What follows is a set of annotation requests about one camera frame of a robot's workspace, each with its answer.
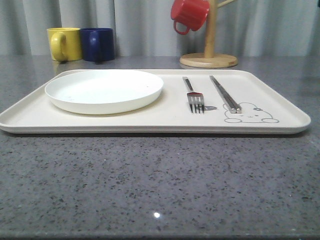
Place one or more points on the silver metal fork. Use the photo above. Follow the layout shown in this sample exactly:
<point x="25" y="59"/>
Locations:
<point x="195" y="99"/>

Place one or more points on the dark blue mug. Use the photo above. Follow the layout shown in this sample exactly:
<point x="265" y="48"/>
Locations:
<point x="97" y="44"/>

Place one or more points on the cream tray with bunny print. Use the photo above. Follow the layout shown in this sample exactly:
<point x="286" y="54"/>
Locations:
<point x="264" y="111"/>

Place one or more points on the red ribbed mug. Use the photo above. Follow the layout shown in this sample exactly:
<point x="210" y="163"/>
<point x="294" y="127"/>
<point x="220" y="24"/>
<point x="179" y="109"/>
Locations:
<point x="189" y="15"/>

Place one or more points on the grey curtain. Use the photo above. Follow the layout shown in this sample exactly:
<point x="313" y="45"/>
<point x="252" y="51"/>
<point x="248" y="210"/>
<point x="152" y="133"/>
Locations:
<point x="249" y="28"/>

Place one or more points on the wooden mug tree stand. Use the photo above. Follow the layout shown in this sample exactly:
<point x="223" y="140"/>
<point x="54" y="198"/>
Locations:
<point x="210" y="59"/>

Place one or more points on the yellow mug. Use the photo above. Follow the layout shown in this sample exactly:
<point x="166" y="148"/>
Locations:
<point x="64" y="43"/>

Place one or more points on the white round plate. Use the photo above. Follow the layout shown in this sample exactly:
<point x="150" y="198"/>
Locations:
<point x="101" y="92"/>

